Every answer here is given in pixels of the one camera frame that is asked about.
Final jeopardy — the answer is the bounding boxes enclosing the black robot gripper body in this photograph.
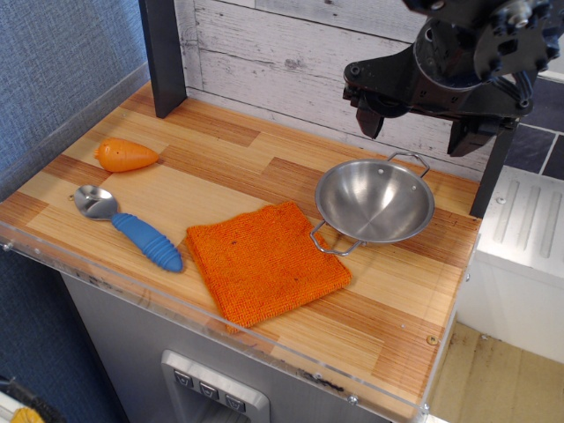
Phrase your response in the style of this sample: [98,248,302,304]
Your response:
[343,19,528,121]

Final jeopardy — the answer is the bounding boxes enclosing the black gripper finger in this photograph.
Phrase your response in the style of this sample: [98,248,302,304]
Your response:
[447,118,494,156]
[356,94,384,139]

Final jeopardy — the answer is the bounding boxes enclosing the orange knitted towel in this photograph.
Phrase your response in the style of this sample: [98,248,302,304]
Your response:
[185,202,353,333]

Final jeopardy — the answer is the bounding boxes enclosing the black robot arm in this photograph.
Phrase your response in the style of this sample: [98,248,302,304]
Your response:
[343,1,563,157]

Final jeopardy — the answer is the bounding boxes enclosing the white ridged appliance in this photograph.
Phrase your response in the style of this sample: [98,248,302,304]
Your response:
[456,167,563,361]

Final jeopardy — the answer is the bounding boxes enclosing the orange plastic toy carrot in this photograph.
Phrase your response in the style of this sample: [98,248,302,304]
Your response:
[93,137,159,173]

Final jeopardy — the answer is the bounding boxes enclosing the clear acrylic table edge guard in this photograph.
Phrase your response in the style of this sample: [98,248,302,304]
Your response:
[1,210,480,422]

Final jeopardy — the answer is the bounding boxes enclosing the grey cabinet dispenser panel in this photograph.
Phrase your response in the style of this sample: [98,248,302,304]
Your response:
[161,350,271,422]

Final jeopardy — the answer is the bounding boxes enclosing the yellow object bottom left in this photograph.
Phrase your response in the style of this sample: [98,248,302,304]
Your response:
[10,407,44,423]

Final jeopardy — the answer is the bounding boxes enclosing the dark grey right post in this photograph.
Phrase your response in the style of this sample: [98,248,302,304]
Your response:
[470,119,520,219]

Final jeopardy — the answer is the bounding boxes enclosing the dark grey post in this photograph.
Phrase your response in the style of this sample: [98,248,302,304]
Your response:
[470,119,520,219]
[138,0,187,118]

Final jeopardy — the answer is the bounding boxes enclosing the small steel two-handled bowl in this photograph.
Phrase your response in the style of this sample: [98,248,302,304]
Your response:
[310,152,435,256]

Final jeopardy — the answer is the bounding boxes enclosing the dark grey left post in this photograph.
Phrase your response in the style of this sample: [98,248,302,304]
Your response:
[138,0,187,118]

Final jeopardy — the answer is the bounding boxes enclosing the spoon with blue handle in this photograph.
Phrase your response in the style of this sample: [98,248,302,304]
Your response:
[73,185,183,273]

